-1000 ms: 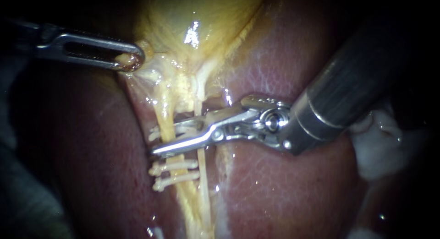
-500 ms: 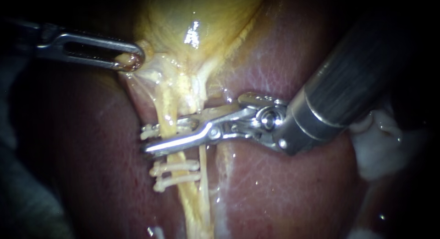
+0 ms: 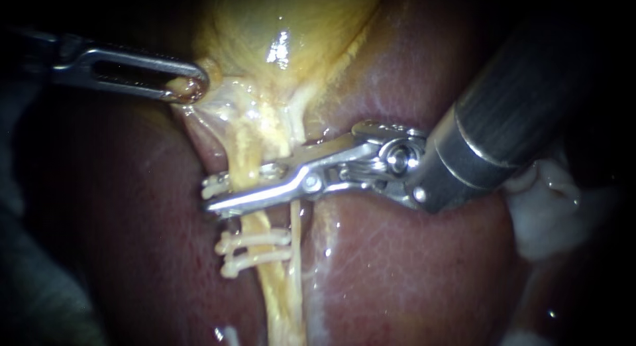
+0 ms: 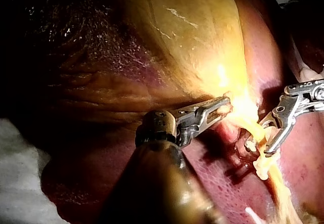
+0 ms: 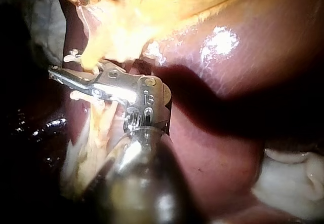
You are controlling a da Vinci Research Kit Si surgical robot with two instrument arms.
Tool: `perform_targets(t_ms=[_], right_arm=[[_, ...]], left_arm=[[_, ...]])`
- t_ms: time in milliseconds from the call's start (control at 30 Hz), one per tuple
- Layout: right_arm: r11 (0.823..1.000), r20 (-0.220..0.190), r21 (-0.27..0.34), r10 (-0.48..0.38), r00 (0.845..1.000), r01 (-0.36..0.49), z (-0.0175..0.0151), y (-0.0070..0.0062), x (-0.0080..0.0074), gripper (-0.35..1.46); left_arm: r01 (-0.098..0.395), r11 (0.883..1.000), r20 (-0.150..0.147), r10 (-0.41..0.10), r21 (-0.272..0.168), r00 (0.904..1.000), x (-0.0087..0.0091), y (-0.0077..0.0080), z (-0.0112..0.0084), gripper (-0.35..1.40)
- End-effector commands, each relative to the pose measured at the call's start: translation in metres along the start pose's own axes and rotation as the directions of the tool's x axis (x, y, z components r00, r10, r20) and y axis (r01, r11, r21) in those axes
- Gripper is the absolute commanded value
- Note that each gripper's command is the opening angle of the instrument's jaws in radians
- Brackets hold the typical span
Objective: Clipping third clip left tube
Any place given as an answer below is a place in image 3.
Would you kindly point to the left arm instrument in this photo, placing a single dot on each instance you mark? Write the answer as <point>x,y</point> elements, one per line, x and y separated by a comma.
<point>35,50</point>

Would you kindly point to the left arm instrument jaw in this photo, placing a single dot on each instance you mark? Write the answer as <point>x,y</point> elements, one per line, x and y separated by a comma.
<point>134,60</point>

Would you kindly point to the dark right arm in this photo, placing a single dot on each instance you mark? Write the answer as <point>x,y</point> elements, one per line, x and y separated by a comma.
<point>526,82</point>

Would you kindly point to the thin tube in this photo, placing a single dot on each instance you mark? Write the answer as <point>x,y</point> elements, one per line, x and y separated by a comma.
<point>247,152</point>

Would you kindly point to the right arm instrument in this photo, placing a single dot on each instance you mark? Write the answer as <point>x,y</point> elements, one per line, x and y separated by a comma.
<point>457,162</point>

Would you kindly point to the gallbladder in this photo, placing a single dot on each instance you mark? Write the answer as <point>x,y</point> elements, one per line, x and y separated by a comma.
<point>278,28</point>

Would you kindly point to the white clip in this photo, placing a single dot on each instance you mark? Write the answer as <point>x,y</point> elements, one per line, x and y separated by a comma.
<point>253,260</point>
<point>213,187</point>
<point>248,239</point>

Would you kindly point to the pale fatty tissue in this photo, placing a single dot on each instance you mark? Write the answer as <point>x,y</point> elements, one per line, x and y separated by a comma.
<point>541,212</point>
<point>218,112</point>

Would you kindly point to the right arm instrument jaw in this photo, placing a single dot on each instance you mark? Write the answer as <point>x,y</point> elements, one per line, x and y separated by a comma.
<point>258,197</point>
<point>323,152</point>

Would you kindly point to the dark red liver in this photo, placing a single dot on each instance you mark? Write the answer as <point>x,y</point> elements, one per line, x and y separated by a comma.
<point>397,266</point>

